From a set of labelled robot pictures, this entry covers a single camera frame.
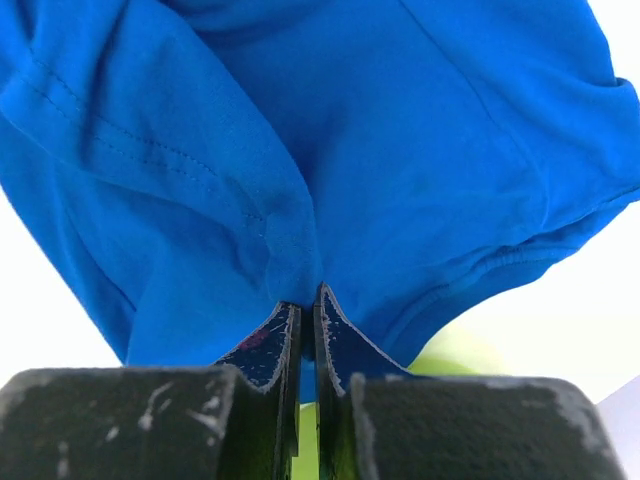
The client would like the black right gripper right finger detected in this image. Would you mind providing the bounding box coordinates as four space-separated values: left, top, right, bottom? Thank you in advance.
313 285 624 480

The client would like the lime green plastic basket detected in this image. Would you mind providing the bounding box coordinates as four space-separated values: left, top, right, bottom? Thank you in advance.
291 327 505 480

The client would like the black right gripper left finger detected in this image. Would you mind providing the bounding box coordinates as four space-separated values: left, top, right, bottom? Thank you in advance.
1 303 301 479

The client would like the blue t shirt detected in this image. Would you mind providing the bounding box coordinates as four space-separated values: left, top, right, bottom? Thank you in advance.
0 0 640 371

